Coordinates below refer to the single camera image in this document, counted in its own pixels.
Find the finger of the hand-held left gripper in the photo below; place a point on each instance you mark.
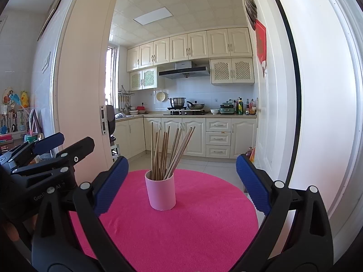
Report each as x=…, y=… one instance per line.
x=49, y=143
x=76, y=150

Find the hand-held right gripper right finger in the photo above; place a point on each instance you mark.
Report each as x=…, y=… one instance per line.
x=253, y=187

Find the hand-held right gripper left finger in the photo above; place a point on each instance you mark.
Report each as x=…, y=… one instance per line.
x=110, y=187

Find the pink cup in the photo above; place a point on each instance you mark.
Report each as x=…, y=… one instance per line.
x=160, y=192

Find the group of wooden chopsticks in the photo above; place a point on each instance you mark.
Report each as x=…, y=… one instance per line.
x=163, y=158

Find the person's left hand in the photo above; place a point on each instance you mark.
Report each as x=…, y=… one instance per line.
x=11, y=232

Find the orange snack bag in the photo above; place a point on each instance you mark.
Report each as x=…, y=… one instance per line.
x=252, y=155

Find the metal door lock plate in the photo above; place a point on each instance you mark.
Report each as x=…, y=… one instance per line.
x=103, y=120

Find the row of books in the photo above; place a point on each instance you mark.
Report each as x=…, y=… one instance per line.
x=14, y=120

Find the black round-fronted appliance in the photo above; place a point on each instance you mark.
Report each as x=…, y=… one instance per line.
x=111, y=124

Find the yellow plush toy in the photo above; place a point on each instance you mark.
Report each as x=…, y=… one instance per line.
x=25, y=99

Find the cream cabinet drawer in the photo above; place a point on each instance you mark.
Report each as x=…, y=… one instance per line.
x=218, y=151
x=218, y=125
x=218, y=138

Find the cream base cabinets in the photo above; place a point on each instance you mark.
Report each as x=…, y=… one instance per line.
x=244, y=136

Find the hanging utensil rack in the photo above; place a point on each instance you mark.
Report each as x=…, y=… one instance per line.
x=126, y=99

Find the red pot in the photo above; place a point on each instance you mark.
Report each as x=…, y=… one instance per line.
x=141, y=110

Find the yellow-green oil bottle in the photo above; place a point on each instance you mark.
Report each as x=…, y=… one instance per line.
x=240, y=107

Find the kitchen window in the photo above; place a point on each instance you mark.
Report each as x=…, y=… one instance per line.
x=112, y=76

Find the pink round table cover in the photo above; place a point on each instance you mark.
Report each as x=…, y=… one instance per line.
x=184, y=232

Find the green electric cooker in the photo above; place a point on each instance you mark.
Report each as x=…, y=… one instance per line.
x=227, y=108

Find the white bowl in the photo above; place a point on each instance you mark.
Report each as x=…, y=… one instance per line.
x=214, y=112

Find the white door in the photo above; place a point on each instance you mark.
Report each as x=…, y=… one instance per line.
x=278, y=104

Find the cream lattice-door cabinet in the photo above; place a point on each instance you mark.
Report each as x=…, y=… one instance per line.
x=143, y=78
x=232, y=71

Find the black wok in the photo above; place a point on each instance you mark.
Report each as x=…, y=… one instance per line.
x=196, y=106

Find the black gas stove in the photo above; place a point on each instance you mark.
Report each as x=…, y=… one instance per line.
x=185, y=112

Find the steel stockpot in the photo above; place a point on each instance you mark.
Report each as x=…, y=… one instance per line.
x=177, y=103

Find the steel range hood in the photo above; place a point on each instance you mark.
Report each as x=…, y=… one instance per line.
x=184, y=72

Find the red paper door decoration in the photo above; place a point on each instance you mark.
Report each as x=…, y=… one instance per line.
x=261, y=45

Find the white ceiling light panel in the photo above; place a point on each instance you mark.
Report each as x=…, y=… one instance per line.
x=153, y=16

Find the feather fan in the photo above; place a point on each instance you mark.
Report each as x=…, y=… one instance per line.
x=251, y=8

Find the white wall ornament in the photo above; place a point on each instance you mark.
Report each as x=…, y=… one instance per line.
x=46, y=62

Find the round wall plate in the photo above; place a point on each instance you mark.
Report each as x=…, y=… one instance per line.
x=160, y=96

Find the framed wall picture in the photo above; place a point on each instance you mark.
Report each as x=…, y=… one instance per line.
x=51, y=8

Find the cream upper wall cabinets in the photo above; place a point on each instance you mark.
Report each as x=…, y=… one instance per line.
x=198, y=45

